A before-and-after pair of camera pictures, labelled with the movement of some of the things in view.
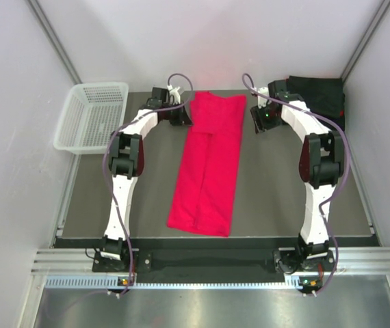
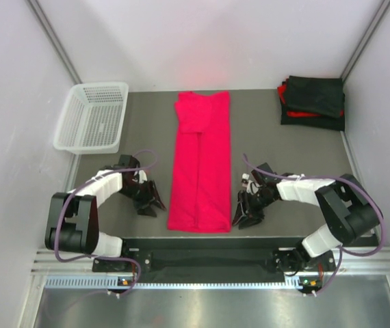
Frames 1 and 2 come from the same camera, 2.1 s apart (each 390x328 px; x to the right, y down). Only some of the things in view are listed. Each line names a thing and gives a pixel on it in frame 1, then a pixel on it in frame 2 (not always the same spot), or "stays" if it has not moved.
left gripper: [181, 118] → [151, 193]
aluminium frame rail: [351, 262] stays
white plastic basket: [93, 112] stays
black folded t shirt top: [322, 94] stays
